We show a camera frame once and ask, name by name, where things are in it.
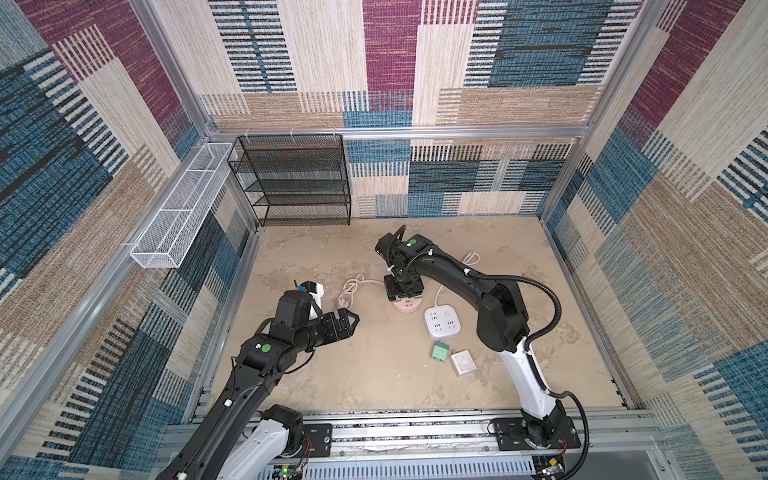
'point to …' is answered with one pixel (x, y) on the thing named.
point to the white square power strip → (442, 321)
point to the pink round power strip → (406, 304)
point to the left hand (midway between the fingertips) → (347, 318)
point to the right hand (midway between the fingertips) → (401, 299)
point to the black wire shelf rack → (294, 180)
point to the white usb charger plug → (463, 362)
